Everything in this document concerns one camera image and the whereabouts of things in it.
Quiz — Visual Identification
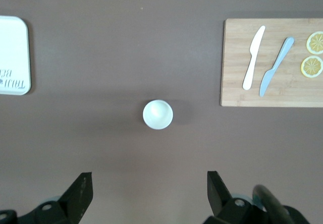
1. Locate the white plastic cup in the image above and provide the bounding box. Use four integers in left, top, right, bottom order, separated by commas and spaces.
142, 99, 174, 130

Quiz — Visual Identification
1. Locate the white plastic knife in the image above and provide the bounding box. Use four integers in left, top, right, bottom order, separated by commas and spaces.
242, 25, 266, 91

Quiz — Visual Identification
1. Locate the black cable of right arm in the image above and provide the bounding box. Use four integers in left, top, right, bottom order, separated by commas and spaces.
253, 184, 293, 224

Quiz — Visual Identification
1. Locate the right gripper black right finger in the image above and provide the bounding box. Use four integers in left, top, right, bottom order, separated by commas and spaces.
203, 171, 272, 224

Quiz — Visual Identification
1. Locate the grey-blue plastic knife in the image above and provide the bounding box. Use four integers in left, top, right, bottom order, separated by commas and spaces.
259, 36, 295, 98

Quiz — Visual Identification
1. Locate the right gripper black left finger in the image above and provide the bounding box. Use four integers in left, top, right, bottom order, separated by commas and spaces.
17, 171, 93, 224

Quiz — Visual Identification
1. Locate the cream tray with bear print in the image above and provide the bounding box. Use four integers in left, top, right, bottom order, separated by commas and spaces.
0, 15, 32, 96

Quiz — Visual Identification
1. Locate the bamboo cutting board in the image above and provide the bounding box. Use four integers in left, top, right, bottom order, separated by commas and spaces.
220, 18, 323, 108

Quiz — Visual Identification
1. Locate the lemon slice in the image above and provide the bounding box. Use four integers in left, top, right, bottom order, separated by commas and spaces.
306, 31, 323, 55
300, 55, 323, 79

